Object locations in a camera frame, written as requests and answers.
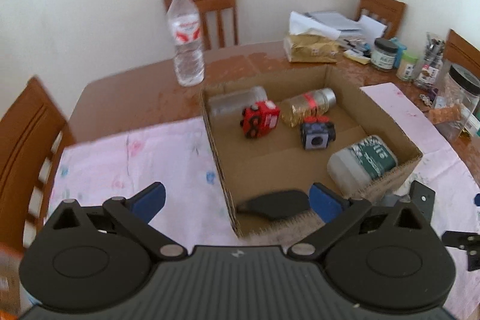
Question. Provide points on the gold tissue pack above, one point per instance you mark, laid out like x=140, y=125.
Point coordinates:
x=307, y=48

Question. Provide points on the wooden chair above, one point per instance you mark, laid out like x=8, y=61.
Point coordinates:
x=29, y=159
x=225, y=13
x=390, y=12

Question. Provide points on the dark lid glass jar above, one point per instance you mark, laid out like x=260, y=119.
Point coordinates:
x=383, y=54

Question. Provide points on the blue toy car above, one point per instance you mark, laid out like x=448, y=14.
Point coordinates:
x=317, y=132

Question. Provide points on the wooden chair left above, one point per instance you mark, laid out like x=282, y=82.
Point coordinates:
x=29, y=159

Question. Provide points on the wooden chair right edge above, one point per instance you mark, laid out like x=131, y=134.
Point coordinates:
x=460, y=51

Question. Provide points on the black square device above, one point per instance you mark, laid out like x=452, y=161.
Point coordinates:
x=423, y=198

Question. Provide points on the clear water bottle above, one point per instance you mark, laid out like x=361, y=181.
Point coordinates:
x=184, y=23

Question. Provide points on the green lid small jar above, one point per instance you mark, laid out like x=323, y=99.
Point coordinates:
x=407, y=66

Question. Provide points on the wooden chair far right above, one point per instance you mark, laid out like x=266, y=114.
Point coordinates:
x=390, y=12

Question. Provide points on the medical cotton swabs pack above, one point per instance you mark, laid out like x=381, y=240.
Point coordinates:
x=355, y=167

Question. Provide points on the black object in box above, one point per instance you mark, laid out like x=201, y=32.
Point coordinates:
x=276, y=206

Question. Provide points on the gold glitter jar silver lid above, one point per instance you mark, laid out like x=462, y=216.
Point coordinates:
x=310, y=104

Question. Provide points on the cardboard box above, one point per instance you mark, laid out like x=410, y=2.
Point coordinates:
x=278, y=161

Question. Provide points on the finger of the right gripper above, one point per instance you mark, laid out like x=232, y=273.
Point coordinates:
x=465, y=241

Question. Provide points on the stack of white papers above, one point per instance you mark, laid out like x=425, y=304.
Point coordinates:
x=333, y=25

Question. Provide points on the clear pen holder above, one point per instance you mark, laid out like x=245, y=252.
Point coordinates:
x=430, y=64

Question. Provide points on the red toy fire truck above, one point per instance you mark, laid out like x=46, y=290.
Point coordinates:
x=259, y=119

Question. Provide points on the wooden chair far middle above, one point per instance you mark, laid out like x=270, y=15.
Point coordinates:
x=225, y=13

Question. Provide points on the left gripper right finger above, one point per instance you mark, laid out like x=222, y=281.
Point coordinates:
x=339, y=215

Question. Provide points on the large clear black-lid jar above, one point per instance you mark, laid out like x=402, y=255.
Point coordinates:
x=456, y=99

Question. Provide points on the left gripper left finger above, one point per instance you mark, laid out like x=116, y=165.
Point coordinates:
x=130, y=218

